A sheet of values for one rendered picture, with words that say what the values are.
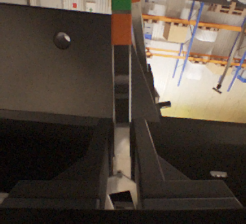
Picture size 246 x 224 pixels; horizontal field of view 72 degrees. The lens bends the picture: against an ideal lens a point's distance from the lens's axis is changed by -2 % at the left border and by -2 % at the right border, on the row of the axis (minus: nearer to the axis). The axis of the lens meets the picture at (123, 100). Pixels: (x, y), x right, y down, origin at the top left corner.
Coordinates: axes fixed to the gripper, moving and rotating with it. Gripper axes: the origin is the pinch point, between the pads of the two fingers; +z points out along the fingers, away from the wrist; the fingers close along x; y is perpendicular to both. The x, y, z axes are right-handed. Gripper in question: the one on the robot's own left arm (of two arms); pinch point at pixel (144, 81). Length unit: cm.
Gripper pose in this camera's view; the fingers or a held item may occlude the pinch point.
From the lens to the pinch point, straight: 27.4
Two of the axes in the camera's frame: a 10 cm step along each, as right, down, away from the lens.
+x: 0.5, 7.2, -6.9
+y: 9.8, -1.6, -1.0
